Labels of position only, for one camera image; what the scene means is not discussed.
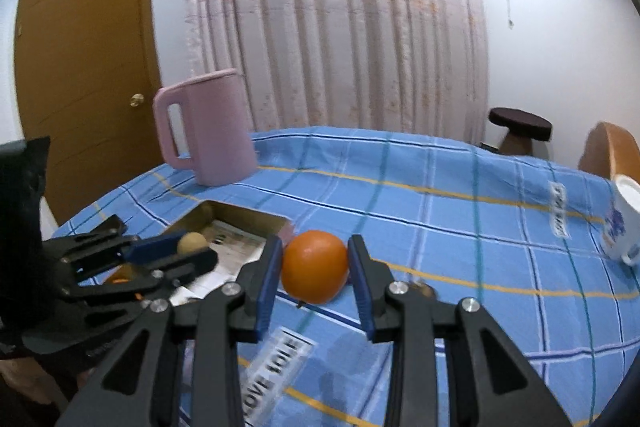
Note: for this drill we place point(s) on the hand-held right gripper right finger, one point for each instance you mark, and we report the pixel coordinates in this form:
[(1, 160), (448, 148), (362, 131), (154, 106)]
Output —
[(361, 292)]

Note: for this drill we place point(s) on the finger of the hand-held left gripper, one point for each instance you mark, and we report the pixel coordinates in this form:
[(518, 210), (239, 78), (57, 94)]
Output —
[(150, 248), (195, 263)]

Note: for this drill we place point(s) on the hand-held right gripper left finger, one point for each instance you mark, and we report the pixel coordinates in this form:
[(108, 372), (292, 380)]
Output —
[(267, 287)]

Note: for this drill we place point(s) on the small brown kiwi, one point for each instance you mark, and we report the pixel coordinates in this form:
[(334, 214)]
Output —
[(192, 242)]

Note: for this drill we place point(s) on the large orange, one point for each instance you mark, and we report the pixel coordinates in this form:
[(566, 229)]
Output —
[(315, 267)]

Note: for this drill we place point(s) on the pink metal tin box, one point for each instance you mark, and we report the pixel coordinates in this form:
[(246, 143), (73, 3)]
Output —
[(240, 214)]

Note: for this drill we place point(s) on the white paper booklet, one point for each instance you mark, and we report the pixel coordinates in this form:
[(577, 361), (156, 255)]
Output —
[(215, 280)]

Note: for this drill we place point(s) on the printed paper leaflet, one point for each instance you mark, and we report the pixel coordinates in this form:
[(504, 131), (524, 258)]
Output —
[(235, 242)]

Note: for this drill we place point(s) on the blue checked tablecloth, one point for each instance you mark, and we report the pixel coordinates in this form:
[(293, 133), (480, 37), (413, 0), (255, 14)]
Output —
[(450, 217)]

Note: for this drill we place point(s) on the pink plastic pitcher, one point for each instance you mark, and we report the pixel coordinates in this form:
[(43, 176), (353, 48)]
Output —
[(215, 132)]

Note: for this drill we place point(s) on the brass door knob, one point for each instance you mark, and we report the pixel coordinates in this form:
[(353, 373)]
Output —
[(137, 100)]

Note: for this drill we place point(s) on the wooden door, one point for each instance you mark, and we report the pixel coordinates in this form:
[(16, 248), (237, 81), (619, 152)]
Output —
[(85, 82)]

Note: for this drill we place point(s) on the dark round stool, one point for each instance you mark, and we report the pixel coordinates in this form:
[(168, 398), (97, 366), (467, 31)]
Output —
[(520, 122)]

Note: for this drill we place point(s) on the white mug with blue print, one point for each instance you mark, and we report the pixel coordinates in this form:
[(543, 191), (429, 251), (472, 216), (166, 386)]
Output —
[(622, 222)]

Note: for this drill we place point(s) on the pink floral curtain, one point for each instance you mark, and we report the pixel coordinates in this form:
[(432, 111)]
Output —
[(335, 22)]

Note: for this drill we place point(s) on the wooden chair back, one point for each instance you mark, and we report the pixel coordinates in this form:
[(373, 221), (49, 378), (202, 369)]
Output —
[(607, 152)]

